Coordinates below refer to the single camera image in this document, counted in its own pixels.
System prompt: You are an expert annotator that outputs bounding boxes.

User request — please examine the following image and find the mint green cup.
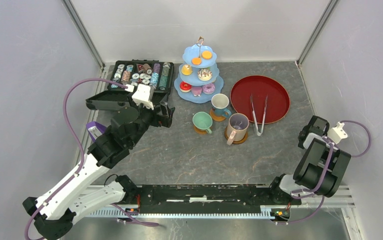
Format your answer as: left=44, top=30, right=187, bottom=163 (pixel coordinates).
left=192, top=111, right=213, bottom=131

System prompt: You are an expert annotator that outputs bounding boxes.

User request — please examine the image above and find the tan wooden coaster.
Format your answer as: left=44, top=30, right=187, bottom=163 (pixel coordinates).
left=193, top=125, right=212, bottom=135

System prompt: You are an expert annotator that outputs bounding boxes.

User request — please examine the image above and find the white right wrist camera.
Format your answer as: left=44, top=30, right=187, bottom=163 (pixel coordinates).
left=327, top=122, right=349, bottom=144

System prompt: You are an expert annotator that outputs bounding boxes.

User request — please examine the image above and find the pink mousse cake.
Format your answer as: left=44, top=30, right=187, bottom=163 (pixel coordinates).
left=191, top=86, right=203, bottom=97

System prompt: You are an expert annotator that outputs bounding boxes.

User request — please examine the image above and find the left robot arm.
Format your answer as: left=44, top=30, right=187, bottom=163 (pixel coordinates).
left=22, top=101, right=175, bottom=240

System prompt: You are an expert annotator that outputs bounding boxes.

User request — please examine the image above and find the medium brown wooden coaster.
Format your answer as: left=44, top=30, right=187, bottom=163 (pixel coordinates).
left=224, top=128, right=249, bottom=145

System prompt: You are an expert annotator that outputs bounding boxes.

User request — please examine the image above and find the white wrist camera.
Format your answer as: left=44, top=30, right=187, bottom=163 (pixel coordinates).
left=125, top=83, right=154, bottom=110
left=327, top=122, right=349, bottom=144

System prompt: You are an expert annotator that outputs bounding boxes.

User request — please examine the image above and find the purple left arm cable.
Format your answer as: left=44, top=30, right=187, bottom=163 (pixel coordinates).
left=24, top=78, right=129, bottom=240

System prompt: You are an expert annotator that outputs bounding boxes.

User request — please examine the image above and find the black poker chip case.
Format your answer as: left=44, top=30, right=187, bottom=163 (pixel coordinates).
left=85, top=60, right=175, bottom=111

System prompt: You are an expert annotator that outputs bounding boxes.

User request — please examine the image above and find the round red serving tray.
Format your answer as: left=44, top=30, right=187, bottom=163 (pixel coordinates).
left=230, top=75, right=291, bottom=124

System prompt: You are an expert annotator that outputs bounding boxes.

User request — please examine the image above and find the white mug blue handle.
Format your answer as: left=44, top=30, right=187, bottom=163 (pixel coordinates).
left=211, top=93, right=232, bottom=118

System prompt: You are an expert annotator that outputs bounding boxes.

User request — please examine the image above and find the round orange waffle cookie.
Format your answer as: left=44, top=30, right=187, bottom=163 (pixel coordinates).
left=201, top=50, right=213, bottom=60

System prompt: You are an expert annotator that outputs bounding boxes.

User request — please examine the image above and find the red frosted donut cake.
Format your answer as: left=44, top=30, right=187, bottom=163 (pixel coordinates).
left=179, top=81, right=193, bottom=93

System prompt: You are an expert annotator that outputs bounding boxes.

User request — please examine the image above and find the yellow mousse cake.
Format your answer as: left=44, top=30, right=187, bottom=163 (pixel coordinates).
left=181, top=64, right=193, bottom=76

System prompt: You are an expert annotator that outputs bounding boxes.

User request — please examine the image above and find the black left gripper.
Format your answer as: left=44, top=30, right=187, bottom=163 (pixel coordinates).
left=127, top=93, right=175, bottom=148

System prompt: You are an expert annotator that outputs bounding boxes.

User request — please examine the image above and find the rose gold marble mug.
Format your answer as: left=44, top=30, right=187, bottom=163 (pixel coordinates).
left=226, top=113, right=250, bottom=146

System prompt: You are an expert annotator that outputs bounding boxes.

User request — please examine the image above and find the white chocolate drizzled donut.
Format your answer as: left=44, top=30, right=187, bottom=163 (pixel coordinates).
left=197, top=68, right=213, bottom=82

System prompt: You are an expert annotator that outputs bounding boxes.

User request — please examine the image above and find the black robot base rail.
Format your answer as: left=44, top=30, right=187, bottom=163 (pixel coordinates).
left=78, top=184, right=355, bottom=223

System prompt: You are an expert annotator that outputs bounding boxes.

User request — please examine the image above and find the purple sprinkled donut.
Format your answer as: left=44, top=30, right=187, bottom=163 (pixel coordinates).
left=202, top=83, right=216, bottom=95

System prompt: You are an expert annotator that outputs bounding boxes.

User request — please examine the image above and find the light orange wooden coaster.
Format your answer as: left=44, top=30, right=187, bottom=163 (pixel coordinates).
left=209, top=109, right=226, bottom=122

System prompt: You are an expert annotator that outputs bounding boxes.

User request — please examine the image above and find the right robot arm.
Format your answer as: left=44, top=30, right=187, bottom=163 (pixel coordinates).
left=268, top=115, right=351, bottom=204

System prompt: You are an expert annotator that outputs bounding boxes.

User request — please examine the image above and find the blue three-tier cake stand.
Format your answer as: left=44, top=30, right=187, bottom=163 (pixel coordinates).
left=174, top=36, right=224, bottom=104

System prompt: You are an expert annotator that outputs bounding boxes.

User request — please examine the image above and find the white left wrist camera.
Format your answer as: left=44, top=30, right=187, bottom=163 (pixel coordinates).
left=125, top=83, right=154, bottom=110

